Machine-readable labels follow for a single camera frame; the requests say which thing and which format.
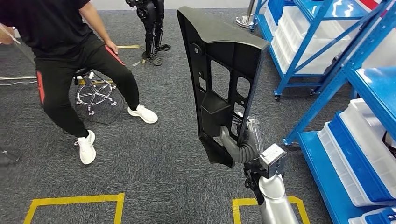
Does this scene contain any person's right hand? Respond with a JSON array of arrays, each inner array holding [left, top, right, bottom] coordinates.
[[0, 26, 14, 45]]

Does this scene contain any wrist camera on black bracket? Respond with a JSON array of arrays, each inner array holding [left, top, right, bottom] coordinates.
[[255, 143, 287, 180]]

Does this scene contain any chrome stool with black seat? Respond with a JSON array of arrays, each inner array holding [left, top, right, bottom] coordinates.
[[73, 68, 118, 117]]

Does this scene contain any blue metal shelf rack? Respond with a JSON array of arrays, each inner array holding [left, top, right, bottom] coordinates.
[[250, 0, 390, 101], [283, 0, 396, 224]]

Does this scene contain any black plastic car part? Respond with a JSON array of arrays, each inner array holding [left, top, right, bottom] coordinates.
[[176, 6, 269, 169]]

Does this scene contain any chrome stanchion post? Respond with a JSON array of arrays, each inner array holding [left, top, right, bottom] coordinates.
[[236, 0, 257, 28]]

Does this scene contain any person's left hand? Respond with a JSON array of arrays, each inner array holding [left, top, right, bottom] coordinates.
[[104, 39, 119, 56]]

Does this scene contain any person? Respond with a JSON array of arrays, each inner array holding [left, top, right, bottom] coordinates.
[[0, 0, 159, 165]]

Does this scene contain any black part inside crate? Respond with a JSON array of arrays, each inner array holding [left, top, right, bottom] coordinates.
[[382, 131, 396, 151]]

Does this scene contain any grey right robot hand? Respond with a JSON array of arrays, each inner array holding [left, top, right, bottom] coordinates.
[[219, 114, 264, 164]]

